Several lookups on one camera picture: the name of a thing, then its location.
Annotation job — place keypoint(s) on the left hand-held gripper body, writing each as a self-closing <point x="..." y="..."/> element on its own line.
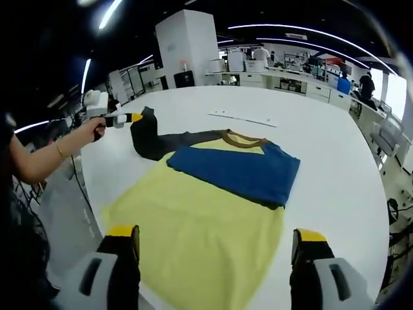
<point x="96" y="101"/>

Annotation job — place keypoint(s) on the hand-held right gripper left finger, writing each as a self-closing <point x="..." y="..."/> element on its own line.
<point x="113" y="277"/>

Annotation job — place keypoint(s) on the ceiling light strip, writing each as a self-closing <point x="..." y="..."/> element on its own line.
<point x="30" y="127"/>
<point x="86" y="76"/>
<point x="110" y="14"/>
<point x="274" y="24"/>

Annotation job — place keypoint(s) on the yellow blue black garment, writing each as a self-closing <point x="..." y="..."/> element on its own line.
<point x="200" y="226"/>

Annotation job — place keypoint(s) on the blue box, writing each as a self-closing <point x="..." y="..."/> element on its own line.
<point x="344" y="86"/>

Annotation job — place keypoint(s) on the white counter with drawers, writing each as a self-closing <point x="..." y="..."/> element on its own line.
<point x="258" y="79"/>

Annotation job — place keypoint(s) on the white storage bin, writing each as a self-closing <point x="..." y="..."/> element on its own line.
<point x="255" y="66"/>

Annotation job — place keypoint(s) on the white square column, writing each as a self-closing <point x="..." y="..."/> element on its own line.
<point x="187" y="45"/>

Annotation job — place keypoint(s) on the grey office chair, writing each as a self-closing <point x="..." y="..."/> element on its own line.
<point x="387" y="142"/>

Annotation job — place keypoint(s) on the white appliance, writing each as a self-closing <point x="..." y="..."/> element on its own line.
<point x="235" y="61"/>

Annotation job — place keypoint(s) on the person's dark clothing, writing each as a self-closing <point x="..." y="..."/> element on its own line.
<point x="22" y="245"/>

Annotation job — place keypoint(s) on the person's left hand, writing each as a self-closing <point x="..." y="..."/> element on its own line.
<point x="88" y="129"/>

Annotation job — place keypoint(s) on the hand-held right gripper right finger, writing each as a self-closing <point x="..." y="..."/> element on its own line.
<point x="319" y="284"/>

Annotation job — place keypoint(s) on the black cabinet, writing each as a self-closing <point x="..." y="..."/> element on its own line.
<point x="184" y="79"/>

